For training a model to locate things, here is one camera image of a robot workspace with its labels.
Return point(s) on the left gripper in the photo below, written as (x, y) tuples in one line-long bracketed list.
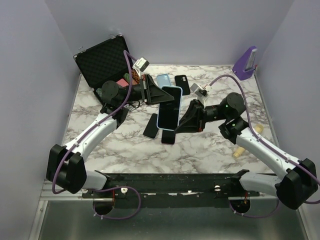
[(151, 93)]

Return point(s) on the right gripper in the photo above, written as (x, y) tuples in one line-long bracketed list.
[(189, 123)]

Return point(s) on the light blue phone case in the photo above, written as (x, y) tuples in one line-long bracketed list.
[(163, 80)]

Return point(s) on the black cased phone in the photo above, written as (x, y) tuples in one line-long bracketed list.
[(168, 137)]

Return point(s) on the black phone case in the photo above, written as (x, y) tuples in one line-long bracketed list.
[(182, 82)]

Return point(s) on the phone from blue case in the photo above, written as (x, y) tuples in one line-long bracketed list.
[(151, 129)]

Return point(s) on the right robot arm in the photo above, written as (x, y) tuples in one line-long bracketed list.
[(294, 180)]

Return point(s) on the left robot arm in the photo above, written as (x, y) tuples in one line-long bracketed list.
[(66, 164)]

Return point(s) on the black poker chip case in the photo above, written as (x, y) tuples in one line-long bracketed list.
[(103, 62)]

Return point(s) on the pink card box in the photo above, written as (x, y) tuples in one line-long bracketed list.
[(122, 82)]

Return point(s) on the wooden cylinder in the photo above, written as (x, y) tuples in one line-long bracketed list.
[(240, 150)]

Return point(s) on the purple metronome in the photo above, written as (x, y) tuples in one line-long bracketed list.
[(245, 65)]

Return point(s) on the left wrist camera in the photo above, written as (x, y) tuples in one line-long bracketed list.
[(141, 65)]

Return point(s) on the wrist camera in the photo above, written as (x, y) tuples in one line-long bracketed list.
[(202, 93), (141, 65)]

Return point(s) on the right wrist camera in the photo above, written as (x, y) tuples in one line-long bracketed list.
[(202, 93)]

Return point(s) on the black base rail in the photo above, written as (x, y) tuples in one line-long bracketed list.
[(180, 190)]

